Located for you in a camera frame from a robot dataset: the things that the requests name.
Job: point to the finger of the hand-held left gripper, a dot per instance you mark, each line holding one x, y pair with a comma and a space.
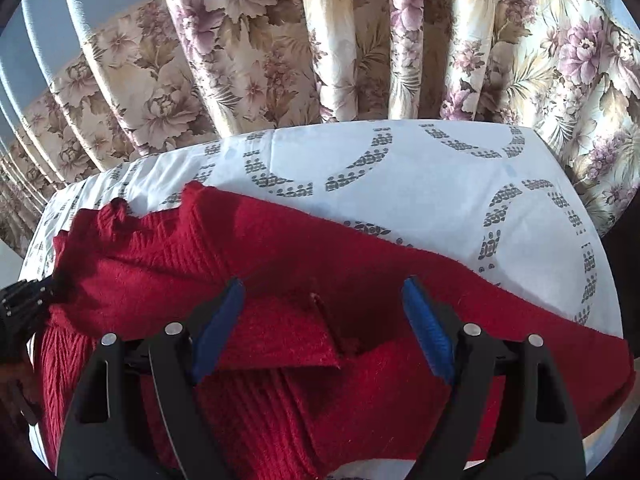
27, 297

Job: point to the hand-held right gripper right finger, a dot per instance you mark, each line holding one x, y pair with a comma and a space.
430, 330

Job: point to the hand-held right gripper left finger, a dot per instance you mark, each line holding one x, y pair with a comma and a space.
220, 330

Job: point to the red knitted sweater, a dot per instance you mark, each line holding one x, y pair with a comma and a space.
300, 270

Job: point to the patterned polka dot bed sheet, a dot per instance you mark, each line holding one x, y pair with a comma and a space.
425, 195

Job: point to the blue floral curtain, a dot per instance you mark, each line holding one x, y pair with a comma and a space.
250, 60

